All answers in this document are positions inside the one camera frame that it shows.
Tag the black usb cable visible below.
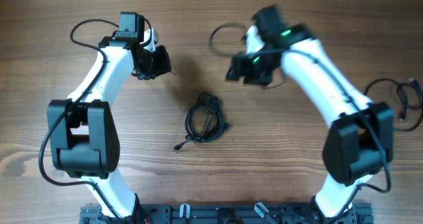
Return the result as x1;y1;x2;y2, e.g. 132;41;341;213
173;91;232;151

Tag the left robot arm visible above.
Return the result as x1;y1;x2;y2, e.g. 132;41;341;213
38;12;172;223

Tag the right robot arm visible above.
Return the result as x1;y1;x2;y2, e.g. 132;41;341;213
226;5;393;223

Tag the right camera cable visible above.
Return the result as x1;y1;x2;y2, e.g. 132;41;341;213
208;22;393;223

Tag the camera cable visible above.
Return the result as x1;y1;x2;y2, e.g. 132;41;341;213
38;19;120;224
208;22;393;223

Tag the left camera cable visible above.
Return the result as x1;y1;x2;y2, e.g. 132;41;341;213
38;19;120;224

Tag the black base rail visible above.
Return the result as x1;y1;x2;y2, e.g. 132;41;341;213
79;202;374;224

